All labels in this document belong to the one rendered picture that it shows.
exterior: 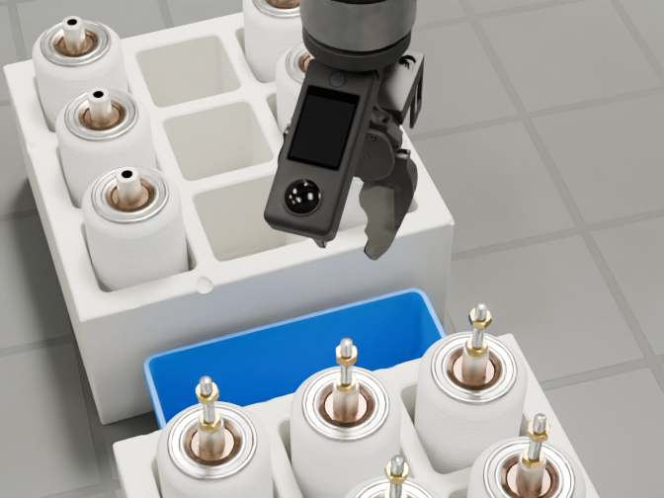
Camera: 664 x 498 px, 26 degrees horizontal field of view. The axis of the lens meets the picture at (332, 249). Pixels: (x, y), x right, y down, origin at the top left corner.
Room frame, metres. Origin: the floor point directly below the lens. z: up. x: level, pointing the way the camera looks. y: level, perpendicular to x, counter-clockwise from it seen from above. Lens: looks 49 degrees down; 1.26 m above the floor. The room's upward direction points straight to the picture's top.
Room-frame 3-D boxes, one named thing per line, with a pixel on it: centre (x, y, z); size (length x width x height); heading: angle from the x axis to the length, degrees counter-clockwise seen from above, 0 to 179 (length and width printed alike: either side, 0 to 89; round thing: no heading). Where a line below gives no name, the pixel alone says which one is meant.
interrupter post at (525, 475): (0.63, -0.16, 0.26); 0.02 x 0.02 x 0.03
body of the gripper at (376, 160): (0.73, -0.02, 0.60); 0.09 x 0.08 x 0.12; 163
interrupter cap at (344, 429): (0.71, -0.01, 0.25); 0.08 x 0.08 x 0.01
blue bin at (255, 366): (0.85, 0.03, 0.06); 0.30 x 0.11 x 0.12; 108
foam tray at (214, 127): (1.10, 0.12, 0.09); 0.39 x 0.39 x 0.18; 19
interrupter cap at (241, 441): (0.67, 0.10, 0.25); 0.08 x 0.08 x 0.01
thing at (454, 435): (0.75, -0.12, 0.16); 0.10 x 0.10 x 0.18
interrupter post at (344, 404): (0.71, -0.01, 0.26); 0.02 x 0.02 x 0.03
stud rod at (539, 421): (0.63, -0.16, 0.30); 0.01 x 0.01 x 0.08
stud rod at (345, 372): (0.71, -0.01, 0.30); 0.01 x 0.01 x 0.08
